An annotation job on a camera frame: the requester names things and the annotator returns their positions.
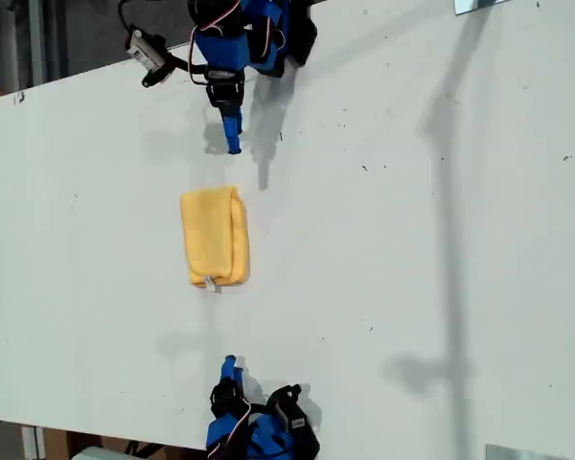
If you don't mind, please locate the brown cardboard box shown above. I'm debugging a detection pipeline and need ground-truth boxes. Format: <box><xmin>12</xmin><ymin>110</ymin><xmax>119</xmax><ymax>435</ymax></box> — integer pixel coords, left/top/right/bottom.
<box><xmin>42</xmin><ymin>427</ymin><xmax>126</xmax><ymax>460</ymax></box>

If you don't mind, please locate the yellow microfibre towel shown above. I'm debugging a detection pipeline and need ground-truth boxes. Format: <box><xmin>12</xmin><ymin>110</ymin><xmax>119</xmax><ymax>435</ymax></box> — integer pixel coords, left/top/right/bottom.
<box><xmin>179</xmin><ymin>185</ymin><xmax>251</xmax><ymax>292</ymax></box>

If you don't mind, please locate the black silver camera box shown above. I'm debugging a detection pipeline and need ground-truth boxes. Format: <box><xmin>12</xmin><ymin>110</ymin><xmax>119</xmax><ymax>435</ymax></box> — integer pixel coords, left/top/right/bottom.
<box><xmin>266</xmin><ymin>383</ymin><xmax>317</xmax><ymax>432</ymax></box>
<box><xmin>126</xmin><ymin>28</ymin><xmax>168</xmax><ymax>69</ymax></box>

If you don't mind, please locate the white table leg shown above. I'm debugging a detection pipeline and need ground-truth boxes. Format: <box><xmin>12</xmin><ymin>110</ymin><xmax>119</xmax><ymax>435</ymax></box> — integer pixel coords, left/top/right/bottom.
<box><xmin>21</xmin><ymin>424</ymin><xmax>45</xmax><ymax>460</ymax></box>

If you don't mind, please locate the black camera stalk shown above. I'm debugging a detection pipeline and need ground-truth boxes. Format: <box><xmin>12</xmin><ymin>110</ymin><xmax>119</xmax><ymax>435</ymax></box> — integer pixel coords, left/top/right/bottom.
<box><xmin>141</xmin><ymin>55</ymin><xmax>207</xmax><ymax>89</ymax></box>

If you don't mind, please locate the red white servo wire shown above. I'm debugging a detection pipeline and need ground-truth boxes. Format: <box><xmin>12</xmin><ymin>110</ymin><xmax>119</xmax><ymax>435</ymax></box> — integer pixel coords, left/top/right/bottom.
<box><xmin>208</xmin><ymin>404</ymin><xmax>254</xmax><ymax>451</ymax></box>
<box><xmin>189</xmin><ymin>0</ymin><xmax>243</xmax><ymax>85</ymax></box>

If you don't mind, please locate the black camera cable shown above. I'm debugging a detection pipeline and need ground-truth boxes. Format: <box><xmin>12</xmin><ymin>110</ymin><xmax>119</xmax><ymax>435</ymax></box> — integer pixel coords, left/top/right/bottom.
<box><xmin>118</xmin><ymin>0</ymin><xmax>136</xmax><ymax>33</ymax></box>

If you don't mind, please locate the white box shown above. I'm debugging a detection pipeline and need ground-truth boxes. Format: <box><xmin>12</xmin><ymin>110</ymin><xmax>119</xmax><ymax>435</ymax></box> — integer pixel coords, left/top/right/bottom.
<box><xmin>69</xmin><ymin>446</ymin><xmax>140</xmax><ymax>460</ymax></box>

